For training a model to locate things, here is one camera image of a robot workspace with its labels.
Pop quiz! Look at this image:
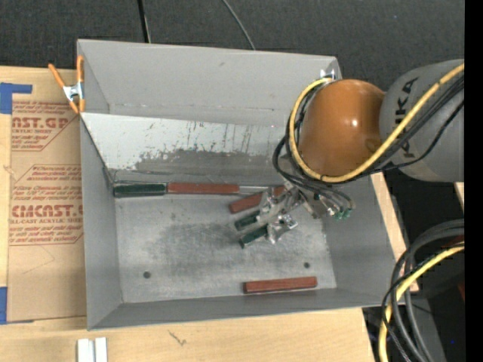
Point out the brown cardboard board red print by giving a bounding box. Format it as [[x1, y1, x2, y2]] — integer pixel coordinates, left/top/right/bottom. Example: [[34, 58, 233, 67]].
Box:
[[0, 65, 88, 326]]

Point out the dark green flat block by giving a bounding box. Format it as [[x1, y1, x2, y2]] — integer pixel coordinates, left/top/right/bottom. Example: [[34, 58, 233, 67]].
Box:
[[234, 210, 266, 231], [112, 182, 168, 198], [238, 225, 271, 250]]

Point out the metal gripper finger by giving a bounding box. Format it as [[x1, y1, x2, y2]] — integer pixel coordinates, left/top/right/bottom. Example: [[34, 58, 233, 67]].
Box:
[[266, 213, 299, 245], [262, 190, 294, 219]]

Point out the red-brown flat block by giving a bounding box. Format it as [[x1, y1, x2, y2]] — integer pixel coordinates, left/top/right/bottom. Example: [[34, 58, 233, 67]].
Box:
[[228, 186, 285, 215], [166, 181, 242, 196], [242, 275, 318, 295]]

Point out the grey metal bin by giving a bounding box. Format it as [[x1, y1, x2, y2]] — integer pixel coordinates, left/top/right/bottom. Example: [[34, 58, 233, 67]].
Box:
[[76, 38, 411, 331]]

